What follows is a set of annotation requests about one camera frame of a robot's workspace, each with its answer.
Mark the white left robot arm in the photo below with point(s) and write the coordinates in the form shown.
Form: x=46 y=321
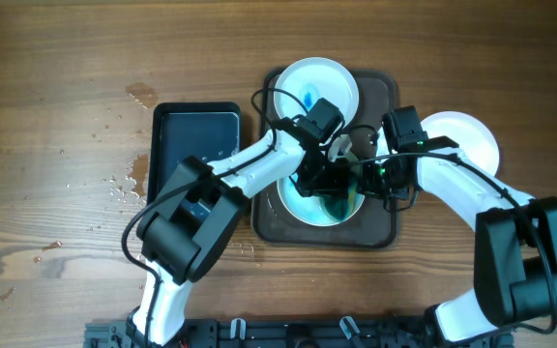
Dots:
x=179 y=236

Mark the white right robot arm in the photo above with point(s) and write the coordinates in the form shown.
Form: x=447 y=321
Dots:
x=454 y=156

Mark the white plate small blue stain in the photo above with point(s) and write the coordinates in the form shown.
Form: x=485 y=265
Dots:
x=315 y=78

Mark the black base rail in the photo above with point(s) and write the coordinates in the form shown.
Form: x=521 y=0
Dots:
x=238 y=333

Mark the black water tray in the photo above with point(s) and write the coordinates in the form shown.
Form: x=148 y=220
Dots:
x=206 y=130

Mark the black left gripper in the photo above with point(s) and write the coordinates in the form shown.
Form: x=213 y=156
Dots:
x=341 y=185

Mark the green yellow sponge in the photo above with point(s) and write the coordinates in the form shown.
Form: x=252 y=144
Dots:
x=340 y=203

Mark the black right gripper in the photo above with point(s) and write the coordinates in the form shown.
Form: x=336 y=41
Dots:
x=368 y=179

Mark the brown plastic tray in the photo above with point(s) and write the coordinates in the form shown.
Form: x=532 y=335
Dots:
x=371 y=226

